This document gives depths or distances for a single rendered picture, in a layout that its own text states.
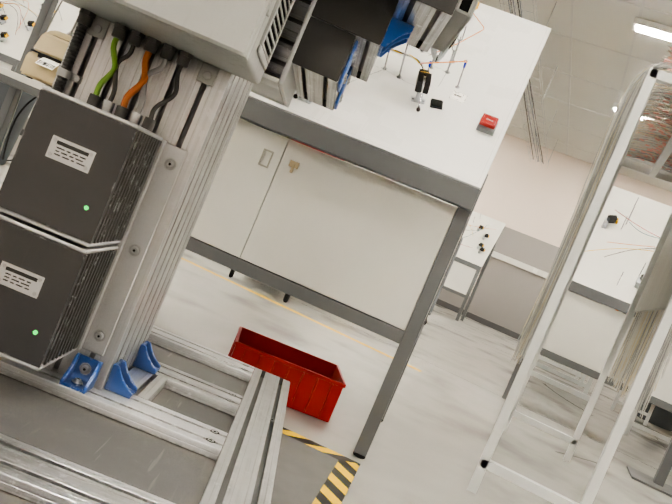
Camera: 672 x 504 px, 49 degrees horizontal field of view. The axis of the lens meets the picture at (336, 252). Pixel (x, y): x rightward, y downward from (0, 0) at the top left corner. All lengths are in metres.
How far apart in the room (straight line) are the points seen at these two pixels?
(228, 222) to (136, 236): 1.13
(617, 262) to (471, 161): 3.04
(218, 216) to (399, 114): 0.64
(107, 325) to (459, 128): 1.45
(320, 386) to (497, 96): 1.12
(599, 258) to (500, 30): 2.57
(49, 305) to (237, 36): 0.43
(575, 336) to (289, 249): 2.98
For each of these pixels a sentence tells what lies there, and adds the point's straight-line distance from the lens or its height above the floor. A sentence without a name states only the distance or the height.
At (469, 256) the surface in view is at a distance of 11.14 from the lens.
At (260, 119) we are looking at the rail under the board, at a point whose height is 0.81.
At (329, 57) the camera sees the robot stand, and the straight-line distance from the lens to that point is 1.36.
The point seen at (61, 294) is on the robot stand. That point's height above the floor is 0.38.
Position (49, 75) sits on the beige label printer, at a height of 0.69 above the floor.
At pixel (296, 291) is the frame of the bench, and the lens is 2.23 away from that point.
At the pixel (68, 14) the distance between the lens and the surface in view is 8.27.
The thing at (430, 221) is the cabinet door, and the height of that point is 0.73.
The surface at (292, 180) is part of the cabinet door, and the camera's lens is 2.25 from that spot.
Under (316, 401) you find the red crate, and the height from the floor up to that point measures 0.05.
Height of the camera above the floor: 0.61
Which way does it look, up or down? 2 degrees down
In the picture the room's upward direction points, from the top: 23 degrees clockwise
